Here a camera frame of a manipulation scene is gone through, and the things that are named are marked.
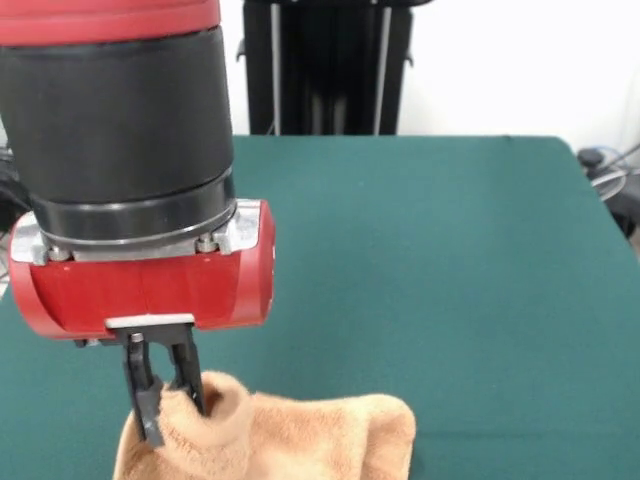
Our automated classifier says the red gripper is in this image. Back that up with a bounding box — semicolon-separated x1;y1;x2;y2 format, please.
8;199;277;448

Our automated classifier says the tan terry towel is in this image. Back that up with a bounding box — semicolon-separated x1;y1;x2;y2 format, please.
112;369;417;480

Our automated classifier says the dark green table cloth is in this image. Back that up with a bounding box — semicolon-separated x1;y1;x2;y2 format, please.
0;133;640;480

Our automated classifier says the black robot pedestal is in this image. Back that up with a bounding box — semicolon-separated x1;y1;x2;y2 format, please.
235;0;416;136

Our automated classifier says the black pedestal foot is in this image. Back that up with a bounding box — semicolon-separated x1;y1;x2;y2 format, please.
577;148;607;169

